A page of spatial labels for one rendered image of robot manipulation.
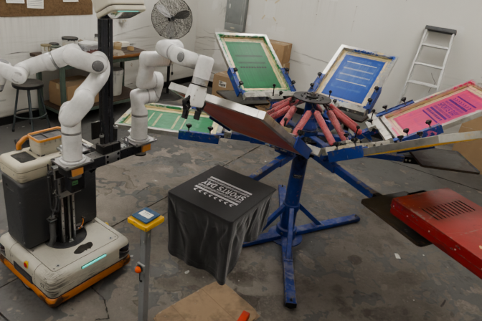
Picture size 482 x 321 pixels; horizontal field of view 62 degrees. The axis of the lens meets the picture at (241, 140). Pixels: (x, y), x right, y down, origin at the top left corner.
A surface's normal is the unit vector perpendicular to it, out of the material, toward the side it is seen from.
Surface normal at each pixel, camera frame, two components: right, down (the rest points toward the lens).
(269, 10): -0.55, 0.26
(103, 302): 0.12, -0.91
